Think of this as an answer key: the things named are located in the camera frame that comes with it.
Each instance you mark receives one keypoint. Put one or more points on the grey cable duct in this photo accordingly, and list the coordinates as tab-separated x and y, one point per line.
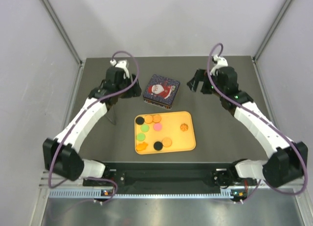
104	194

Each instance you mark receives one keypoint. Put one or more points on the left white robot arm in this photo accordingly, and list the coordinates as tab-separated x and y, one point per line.
61	153

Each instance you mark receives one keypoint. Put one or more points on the tan biscuit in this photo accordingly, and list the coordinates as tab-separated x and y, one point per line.
167	142
157	118
148	119

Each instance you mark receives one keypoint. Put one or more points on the orange fish cookie lower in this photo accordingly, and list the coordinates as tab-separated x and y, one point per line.
141	147

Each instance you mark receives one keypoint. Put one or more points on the orange swirl cookie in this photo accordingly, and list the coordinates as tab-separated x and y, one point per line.
184	127

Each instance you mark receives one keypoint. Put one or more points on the pink sandwich cookie lower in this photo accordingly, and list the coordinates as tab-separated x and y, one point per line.
157	126

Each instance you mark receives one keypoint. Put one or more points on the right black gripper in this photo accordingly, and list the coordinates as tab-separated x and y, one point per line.
201	75

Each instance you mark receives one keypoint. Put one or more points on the yellow cookie tray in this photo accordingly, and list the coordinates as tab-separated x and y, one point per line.
181	141

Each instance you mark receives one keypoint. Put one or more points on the tan biscuit top right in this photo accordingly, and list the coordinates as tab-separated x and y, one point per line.
157	118

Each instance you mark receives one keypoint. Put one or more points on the gold tin lid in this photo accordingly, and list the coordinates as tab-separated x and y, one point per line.
162	89

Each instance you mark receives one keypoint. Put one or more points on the tan biscuit lower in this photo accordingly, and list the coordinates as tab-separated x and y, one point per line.
167	142

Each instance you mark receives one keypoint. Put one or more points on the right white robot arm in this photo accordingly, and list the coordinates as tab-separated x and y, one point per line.
286	159

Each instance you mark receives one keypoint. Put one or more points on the square cookie tin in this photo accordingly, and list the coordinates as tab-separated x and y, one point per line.
158	104

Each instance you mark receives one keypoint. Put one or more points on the aluminium frame rail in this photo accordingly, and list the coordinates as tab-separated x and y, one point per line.
55	179

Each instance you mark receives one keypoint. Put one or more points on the tan biscuit top left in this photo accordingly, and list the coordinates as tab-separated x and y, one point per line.
148	119

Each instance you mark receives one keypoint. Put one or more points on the black sandwich cookie lower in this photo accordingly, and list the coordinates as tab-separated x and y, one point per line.
158	146

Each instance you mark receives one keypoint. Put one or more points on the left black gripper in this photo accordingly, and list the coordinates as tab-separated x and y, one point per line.
134	91

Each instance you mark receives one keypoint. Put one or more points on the black sandwich cookie upper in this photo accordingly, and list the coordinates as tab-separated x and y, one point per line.
139	120

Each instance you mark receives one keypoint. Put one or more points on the green sandwich cookie lower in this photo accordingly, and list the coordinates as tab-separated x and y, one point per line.
140	137

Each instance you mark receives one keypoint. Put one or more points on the black sandwich cookie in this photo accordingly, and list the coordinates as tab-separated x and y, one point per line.
139	120
158	146

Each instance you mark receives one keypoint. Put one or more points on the green sandwich cookie upper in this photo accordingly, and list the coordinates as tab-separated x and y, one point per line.
144	128

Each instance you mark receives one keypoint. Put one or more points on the green sandwich cookie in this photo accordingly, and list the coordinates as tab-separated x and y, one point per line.
144	128
140	137

